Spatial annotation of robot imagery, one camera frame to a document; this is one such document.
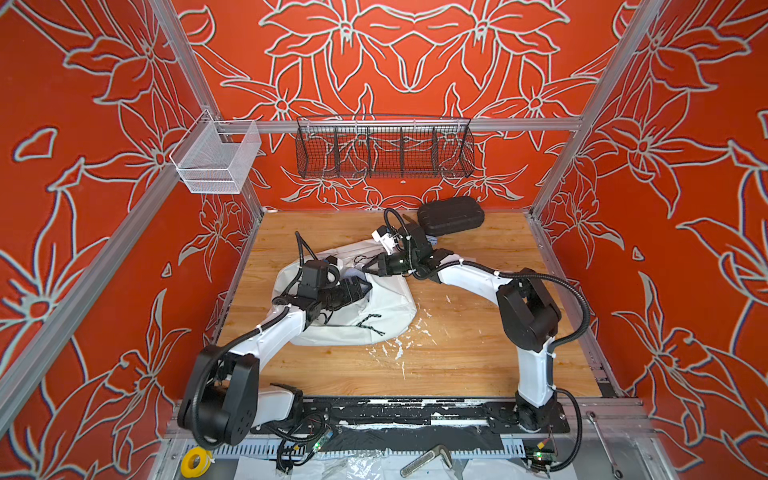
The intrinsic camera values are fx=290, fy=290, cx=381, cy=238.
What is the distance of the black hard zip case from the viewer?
1102 mm

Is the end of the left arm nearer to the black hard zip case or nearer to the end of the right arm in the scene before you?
the end of the right arm

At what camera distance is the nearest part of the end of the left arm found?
64 centimetres

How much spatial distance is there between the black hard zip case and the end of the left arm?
1.31 feet
